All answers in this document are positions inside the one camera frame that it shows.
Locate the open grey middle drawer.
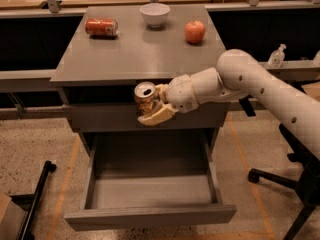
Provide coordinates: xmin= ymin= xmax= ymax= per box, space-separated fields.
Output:
xmin=65 ymin=129 xmax=236 ymax=231

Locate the white ceramic bowl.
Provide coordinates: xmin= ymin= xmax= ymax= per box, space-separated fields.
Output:
xmin=140 ymin=3 xmax=171 ymax=28

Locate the clear sanitizer pump bottle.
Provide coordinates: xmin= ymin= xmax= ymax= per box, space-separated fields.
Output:
xmin=268 ymin=44 xmax=286 ymax=68

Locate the closed grey top drawer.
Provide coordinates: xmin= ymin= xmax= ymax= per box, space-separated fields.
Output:
xmin=63 ymin=103 xmax=229 ymax=132

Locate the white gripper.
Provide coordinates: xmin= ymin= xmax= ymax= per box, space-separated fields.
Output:
xmin=138 ymin=75 xmax=199 ymax=126

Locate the cardboard box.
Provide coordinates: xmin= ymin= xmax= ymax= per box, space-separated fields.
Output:
xmin=0 ymin=193 xmax=25 ymax=240

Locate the black cart frame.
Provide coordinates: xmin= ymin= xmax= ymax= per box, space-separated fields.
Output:
xmin=11 ymin=160 xmax=57 ymax=240

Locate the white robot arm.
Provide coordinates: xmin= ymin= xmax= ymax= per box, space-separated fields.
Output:
xmin=134 ymin=49 xmax=320 ymax=159

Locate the black office chair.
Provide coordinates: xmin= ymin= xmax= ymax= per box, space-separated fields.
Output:
xmin=247 ymin=122 xmax=320 ymax=240

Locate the grey drawer cabinet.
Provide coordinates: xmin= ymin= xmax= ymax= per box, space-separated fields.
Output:
xmin=49 ymin=4 xmax=240 ymax=232

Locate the gold orange soda can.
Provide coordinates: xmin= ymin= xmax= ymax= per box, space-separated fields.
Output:
xmin=134 ymin=82 xmax=159 ymax=115

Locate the red apple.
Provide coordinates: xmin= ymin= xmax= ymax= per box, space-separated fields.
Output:
xmin=184 ymin=20 xmax=206 ymax=44

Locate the red orange lying can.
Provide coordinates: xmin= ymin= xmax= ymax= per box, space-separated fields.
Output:
xmin=85 ymin=18 xmax=118 ymax=38

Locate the grey metal rail shelf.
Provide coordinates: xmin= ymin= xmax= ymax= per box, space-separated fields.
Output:
xmin=0 ymin=60 xmax=320 ymax=93

